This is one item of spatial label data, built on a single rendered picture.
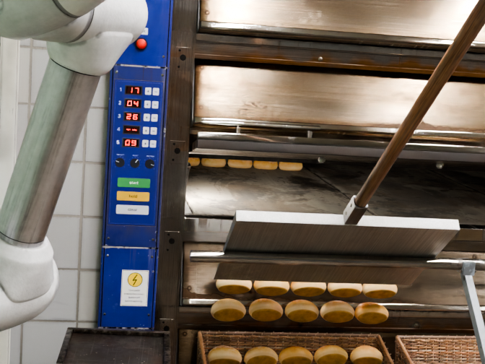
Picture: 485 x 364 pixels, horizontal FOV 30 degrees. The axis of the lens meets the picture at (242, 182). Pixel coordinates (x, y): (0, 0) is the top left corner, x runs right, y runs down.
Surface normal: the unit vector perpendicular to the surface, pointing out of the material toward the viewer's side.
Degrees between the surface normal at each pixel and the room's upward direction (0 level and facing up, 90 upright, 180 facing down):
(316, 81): 70
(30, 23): 136
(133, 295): 90
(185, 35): 90
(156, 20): 90
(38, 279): 107
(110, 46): 116
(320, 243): 142
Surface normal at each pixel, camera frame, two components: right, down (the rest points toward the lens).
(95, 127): 0.16, 0.17
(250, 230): 0.04, 0.88
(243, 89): 0.18, -0.18
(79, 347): 0.07, -0.98
